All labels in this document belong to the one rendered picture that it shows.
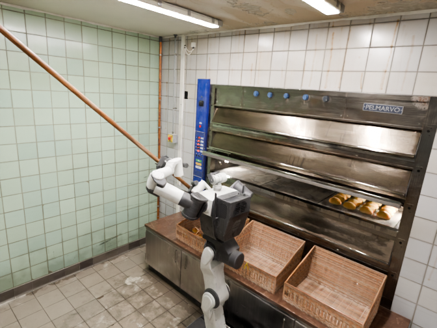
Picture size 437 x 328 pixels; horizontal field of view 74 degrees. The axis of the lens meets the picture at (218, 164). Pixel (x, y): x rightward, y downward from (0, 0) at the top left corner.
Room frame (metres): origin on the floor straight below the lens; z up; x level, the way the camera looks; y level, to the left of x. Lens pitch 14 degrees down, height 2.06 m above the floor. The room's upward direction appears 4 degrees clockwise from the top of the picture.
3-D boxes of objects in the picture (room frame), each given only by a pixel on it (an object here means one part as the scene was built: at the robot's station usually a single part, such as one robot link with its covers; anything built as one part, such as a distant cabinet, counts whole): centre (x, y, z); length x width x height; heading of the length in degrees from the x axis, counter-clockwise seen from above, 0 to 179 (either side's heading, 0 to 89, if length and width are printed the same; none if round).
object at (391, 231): (2.45, -0.61, 1.16); 1.80 x 0.06 x 0.04; 49
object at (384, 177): (2.44, -0.60, 1.54); 1.79 x 0.11 x 0.19; 49
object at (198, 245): (2.61, 0.02, 0.72); 0.56 x 0.49 x 0.28; 48
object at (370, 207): (2.39, -1.32, 1.21); 0.61 x 0.48 x 0.06; 139
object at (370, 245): (2.44, -0.60, 1.02); 1.79 x 0.11 x 0.19; 49
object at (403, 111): (2.46, -0.61, 1.99); 1.80 x 0.08 x 0.21; 49
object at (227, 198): (1.78, -0.05, 1.27); 0.34 x 0.30 x 0.36; 137
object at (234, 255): (1.76, -0.07, 1.01); 0.28 x 0.13 x 0.18; 51
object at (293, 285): (1.82, -0.90, 0.72); 0.56 x 0.49 x 0.28; 48
